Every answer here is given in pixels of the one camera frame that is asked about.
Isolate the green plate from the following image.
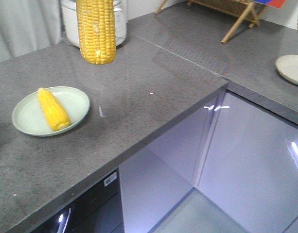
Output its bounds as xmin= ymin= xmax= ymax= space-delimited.
xmin=12 ymin=86 xmax=90 ymax=137

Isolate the black drawer sterilizer cabinet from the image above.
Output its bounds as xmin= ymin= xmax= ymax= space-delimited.
xmin=33 ymin=169 xmax=124 ymax=233

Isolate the white curtain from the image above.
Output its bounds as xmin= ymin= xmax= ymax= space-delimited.
xmin=0 ymin=0 xmax=63 ymax=62

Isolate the wooden rack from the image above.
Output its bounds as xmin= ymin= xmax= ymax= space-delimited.
xmin=154 ymin=0 xmax=270 ymax=45

